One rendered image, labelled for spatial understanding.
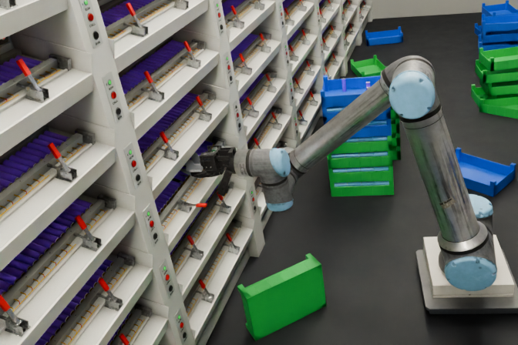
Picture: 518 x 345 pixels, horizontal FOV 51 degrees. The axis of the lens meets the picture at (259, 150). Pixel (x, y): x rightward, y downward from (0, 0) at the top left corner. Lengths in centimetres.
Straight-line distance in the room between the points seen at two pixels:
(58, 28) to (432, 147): 101
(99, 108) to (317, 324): 115
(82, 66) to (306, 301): 119
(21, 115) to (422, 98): 96
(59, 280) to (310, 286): 100
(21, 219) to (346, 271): 141
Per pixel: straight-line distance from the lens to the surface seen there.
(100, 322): 147
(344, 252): 236
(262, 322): 201
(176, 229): 171
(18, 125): 115
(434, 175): 163
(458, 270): 179
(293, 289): 199
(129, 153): 144
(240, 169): 175
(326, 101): 246
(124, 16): 162
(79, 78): 130
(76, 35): 131
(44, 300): 129
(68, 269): 134
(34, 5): 121
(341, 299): 215
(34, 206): 123
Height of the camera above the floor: 148
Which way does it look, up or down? 27 degrees down
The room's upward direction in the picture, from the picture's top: 10 degrees counter-clockwise
